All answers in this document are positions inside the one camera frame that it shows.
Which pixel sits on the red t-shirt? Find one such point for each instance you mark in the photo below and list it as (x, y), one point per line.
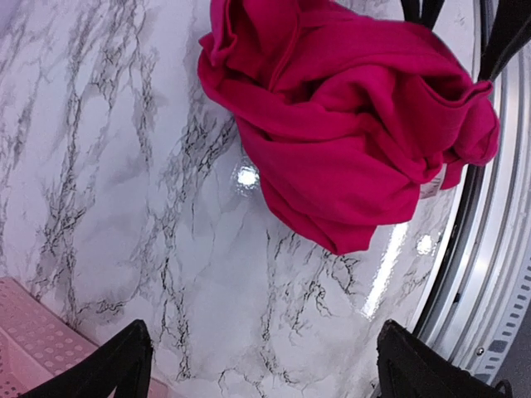
(346, 117)

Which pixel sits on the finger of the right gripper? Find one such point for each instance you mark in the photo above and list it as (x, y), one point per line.
(425, 12)
(509, 34)

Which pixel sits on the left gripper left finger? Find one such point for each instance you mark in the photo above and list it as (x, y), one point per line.
(120, 368)

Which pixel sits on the pink plastic basket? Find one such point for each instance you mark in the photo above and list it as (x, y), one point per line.
(36, 345)

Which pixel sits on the aluminium front rail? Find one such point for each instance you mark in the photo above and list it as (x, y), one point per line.
(478, 292)

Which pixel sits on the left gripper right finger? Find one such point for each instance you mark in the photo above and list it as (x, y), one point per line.
(409, 368)

